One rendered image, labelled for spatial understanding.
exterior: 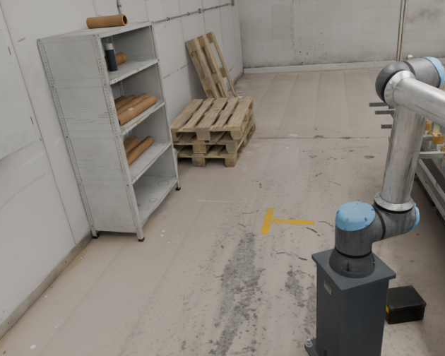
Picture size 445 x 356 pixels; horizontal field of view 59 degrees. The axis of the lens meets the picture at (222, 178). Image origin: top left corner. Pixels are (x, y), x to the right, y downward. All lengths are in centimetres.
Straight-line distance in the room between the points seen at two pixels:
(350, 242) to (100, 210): 208
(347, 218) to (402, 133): 38
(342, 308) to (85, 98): 204
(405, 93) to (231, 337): 158
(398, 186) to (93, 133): 203
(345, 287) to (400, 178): 48
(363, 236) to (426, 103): 63
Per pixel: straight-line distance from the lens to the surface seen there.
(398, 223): 173
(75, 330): 262
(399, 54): 361
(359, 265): 173
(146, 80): 359
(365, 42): 877
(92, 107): 283
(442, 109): 122
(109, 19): 322
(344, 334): 189
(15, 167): 270
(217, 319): 242
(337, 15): 868
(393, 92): 135
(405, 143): 157
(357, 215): 164
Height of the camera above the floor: 172
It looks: 26 degrees down
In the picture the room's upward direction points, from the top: 6 degrees counter-clockwise
